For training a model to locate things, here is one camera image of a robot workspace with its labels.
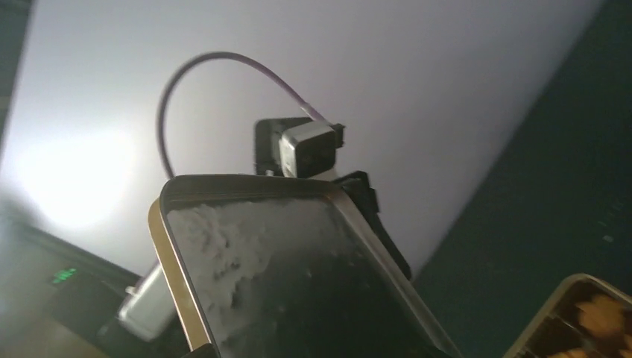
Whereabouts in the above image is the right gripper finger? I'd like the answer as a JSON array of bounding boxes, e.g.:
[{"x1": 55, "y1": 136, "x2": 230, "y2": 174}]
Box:
[{"x1": 182, "y1": 343, "x2": 218, "y2": 358}]

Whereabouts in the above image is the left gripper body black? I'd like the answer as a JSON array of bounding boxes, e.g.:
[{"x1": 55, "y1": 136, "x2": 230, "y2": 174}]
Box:
[{"x1": 333, "y1": 170, "x2": 413, "y2": 283}]

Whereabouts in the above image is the gold cookie tin box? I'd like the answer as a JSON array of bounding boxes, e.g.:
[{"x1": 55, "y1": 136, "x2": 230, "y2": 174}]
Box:
[{"x1": 505, "y1": 274, "x2": 631, "y2": 357}]

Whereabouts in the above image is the silver tin lid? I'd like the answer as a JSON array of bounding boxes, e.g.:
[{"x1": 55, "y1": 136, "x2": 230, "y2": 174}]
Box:
[{"x1": 148, "y1": 175, "x2": 460, "y2": 357}]

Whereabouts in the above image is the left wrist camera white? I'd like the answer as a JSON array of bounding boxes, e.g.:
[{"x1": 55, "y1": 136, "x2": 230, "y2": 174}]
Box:
[{"x1": 278, "y1": 121, "x2": 338, "y2": 178}]

